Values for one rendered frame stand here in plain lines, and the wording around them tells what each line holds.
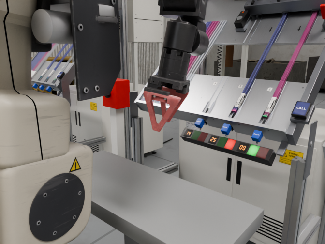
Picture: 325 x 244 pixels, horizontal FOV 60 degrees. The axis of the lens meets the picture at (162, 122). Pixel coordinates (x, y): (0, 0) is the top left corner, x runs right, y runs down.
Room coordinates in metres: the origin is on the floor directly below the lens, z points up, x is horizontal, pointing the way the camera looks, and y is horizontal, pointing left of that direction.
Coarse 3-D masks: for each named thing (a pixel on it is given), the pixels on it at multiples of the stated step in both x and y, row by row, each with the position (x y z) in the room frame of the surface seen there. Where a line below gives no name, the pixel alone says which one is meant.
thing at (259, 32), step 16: (208, 0) 1.60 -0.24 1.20; (224, 0) 1.52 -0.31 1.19; (240, 0) 1.44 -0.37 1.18; (208, 16) 1.49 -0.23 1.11; (224, 16) 1.41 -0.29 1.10; (272, 16) 1.23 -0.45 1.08; (288, 16) 1.18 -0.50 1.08; (304, 16) 1.13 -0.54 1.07; (320, 16) 1.09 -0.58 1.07; (224, 32) 1.32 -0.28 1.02; (240, 32) 1.26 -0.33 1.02; (256, 32) 1.21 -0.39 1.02; (272, 32) 1.16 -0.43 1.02; (288, 32) 1.11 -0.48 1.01; (320, 32) 1.03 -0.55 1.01
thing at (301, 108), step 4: (296, 104) 0.80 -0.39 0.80; (300, 104) 0.79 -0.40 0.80; (304, 104) 0.79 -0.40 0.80; (308, 104) 0.78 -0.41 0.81; (296, 108) 0.79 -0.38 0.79; (300, 108) 0.78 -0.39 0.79; (304, 108) 0.78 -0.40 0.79; (296, 112) 0.78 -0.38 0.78; (300, 112) 0.77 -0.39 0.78; (304, 112) 0.77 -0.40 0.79
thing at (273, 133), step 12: (144, 108) 1.24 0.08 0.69; (156, 108) 1.16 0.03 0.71; (180, 108) 1.06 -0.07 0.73; (192, 120) 1.05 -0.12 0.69; (216, 120) 0.95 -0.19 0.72; (228, 120) 0.90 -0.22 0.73; (240, 120) 0.88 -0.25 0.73; (240, 132) 0.92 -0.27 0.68; (252, 132) 0.87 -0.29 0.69; (264, 132) 0.84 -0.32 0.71; (276, 132) 0.80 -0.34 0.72
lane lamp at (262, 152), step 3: (261, 147) 0.80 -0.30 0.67; (261, 150) 0.79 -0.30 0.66; (264, 150) 0.79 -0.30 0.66; (267, 150) 0.79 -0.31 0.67; (258, 153) 0.79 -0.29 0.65; (261, 153) 0.79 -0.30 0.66; (264, 153) 0.78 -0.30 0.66; (258, 156) 0.78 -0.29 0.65; (261, 156) 0.78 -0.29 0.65; (264, 156) 0.77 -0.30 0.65
